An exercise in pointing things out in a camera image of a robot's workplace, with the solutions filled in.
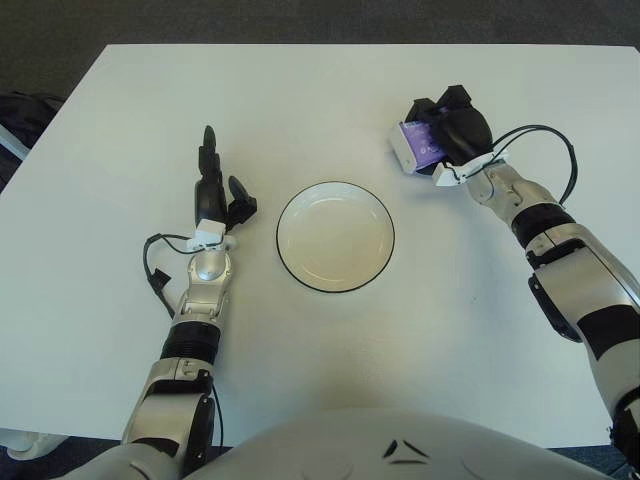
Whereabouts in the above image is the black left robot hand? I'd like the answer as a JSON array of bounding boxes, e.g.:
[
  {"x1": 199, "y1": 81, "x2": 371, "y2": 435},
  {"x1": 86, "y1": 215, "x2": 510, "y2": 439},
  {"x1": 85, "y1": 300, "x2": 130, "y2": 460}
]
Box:
[{"x1": 192, "y1": 125, "x2": 259, "y2": 233}]

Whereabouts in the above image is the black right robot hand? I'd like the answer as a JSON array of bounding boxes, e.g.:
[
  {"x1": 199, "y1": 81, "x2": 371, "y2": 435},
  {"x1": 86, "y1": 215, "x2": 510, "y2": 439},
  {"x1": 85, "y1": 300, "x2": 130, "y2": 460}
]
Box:
[{"x1": 403, "y1": 85, "x2": 494, "y2": 177}]

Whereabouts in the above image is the purple tissue paper pack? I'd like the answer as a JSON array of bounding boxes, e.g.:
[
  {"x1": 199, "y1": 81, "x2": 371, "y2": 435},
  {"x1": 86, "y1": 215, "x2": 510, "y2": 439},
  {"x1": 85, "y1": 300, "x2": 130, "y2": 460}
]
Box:
[{"x1": 389, "y1": 119, "x2": 444, "y2": 175}]

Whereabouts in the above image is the white plate with black rim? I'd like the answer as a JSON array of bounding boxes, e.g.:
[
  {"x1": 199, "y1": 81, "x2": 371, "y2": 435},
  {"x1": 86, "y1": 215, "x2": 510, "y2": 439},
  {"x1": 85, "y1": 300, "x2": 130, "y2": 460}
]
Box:
[{"x1": 275, "y1": 181, "x2": 396, "y2": 293}]

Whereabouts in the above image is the black bag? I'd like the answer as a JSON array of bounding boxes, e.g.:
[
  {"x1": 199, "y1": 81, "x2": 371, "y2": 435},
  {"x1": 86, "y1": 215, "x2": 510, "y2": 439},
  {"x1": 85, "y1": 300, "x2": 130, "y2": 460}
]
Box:
[{"x1": 0, "y1": 92, "x2": 64, "y2": 194}]

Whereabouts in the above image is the white grey bar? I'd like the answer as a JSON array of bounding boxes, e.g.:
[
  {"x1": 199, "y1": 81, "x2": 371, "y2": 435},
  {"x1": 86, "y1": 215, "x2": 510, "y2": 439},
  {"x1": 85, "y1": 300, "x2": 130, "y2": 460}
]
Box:
[{"x1": 0, "y1": 122, "x2": 29, "y2": 161}]

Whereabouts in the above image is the grey robot torso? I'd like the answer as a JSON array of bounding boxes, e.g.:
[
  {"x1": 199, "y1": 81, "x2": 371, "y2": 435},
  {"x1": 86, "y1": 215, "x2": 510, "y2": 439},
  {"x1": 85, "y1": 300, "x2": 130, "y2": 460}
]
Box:
[{"x1": 49, "y1": 409, "x2": 621, "y2": 480}]

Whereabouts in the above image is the white table base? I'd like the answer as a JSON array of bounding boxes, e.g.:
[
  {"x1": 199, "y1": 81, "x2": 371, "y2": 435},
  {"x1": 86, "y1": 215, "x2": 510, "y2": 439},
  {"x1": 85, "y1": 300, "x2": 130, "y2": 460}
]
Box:
[{"x1": 0, "y1": 429, "x2": 66, "y2": 461}]

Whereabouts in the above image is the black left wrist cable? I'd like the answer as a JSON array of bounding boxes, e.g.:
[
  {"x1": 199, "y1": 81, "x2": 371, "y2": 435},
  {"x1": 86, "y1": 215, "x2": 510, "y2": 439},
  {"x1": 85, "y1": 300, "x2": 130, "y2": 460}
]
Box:
[{"x1": 143, "y1": 232, "x2": 201, "y2": 319}]

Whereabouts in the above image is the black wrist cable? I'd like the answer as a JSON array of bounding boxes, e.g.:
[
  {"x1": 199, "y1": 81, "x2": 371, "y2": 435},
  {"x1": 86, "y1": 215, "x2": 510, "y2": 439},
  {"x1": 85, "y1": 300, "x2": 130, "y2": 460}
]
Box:
[
  {"x1": 143, "y1": 232, "x2": 201, "y2": 319},
  {"x1": 492, "y1": 124, "x2": 580, "y2": 207}
]

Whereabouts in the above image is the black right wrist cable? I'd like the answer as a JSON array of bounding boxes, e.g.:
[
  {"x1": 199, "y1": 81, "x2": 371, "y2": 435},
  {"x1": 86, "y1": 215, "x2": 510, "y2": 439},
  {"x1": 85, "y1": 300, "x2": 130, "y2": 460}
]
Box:
[{"x1": 492, "y1": 124, "x2": 580, "y2": 207}]

